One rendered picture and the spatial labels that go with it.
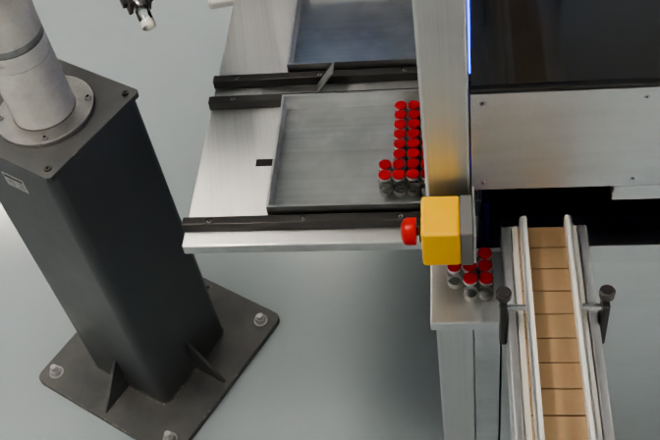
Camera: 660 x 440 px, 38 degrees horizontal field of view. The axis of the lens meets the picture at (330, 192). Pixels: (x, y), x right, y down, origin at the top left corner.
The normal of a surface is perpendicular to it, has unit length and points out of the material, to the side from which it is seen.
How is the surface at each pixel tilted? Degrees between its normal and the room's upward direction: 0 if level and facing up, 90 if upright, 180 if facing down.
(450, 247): 90
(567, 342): 0
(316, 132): 0
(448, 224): 0
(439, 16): 90
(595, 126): 90
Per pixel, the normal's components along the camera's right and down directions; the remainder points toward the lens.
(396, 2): -0.12, -0.65
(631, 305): -0.07, 0.76
